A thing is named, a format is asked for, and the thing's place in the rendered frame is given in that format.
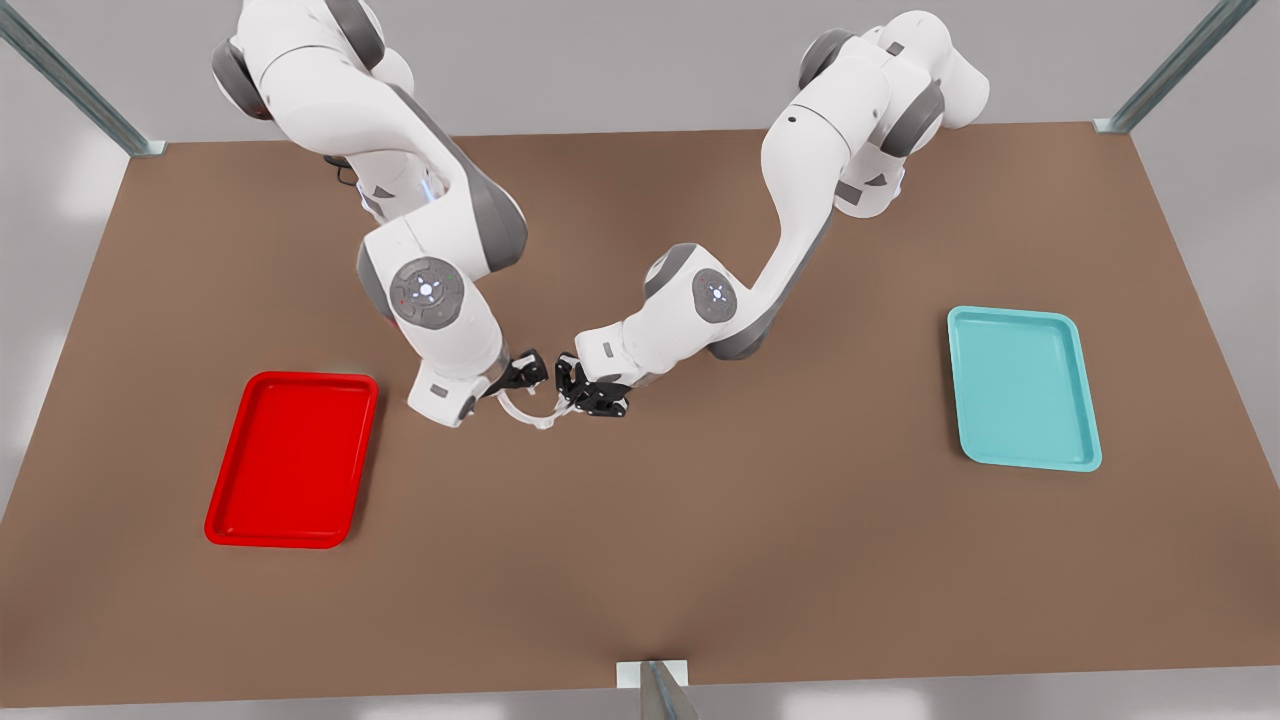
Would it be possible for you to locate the clear drainage pipe clamp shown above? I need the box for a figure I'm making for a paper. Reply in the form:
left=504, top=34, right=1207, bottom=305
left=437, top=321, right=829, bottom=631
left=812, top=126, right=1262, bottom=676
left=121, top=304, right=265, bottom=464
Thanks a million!
left=497, top=386, right=575, bottom=432

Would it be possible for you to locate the red rectangular tray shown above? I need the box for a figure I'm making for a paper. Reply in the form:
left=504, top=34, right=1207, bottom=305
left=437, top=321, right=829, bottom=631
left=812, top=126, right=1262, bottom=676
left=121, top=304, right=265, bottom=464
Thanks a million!
left=204, top=371, right=380, bottom=550

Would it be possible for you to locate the teal rectangular tray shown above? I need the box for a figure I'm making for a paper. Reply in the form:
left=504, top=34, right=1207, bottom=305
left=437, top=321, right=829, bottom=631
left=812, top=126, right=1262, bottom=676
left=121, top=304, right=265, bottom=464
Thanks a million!
left=947, top=306, right=1103, bottom=473

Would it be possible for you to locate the silver frame post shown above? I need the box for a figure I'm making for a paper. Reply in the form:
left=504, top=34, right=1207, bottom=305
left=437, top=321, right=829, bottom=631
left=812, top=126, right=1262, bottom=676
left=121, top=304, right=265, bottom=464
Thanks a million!
left=1093, top=0, right=1259, bottom=135
left=616, top=660, right=703, bottom=720
left=0, top=5, right=167, bottom=158

